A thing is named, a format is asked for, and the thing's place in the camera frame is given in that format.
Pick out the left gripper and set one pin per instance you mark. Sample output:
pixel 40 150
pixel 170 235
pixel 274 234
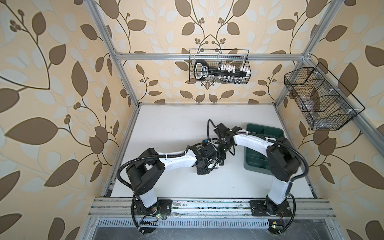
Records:
pixel 202 171

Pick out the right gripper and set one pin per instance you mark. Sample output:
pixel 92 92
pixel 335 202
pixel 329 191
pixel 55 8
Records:
pixel 223 155

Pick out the green divided plastic tray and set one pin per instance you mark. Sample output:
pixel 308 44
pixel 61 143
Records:
pixel 255 159

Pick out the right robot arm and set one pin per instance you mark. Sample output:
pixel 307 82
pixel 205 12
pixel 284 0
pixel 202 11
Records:
pixel 286 165

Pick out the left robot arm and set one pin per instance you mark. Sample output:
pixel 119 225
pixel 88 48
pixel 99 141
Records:
pixel 142 173

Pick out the black socket set holder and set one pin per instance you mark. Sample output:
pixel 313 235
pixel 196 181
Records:
pixel 203 71

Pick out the back wire basket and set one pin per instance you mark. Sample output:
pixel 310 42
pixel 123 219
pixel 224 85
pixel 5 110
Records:
pixel 239 58

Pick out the wire basket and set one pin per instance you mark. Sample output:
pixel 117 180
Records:
pixel 325 102
pixel 239 58

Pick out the right wire basket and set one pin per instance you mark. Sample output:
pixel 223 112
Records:
pixel 325 102

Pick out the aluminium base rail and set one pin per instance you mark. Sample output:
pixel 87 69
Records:
pixel 206 213

